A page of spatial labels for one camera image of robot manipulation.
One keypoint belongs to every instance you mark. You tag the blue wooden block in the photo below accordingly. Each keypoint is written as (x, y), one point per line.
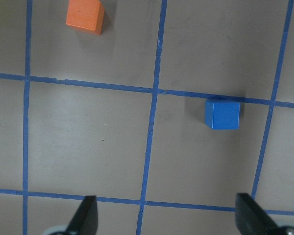
(222, 114)

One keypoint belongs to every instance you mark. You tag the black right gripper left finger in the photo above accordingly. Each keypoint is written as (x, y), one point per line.
(85, 219)

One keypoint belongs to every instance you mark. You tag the orange wooden block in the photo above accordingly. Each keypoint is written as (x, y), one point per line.
(85, 15)

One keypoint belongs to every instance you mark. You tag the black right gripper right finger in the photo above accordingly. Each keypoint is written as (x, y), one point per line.
(251, 219)

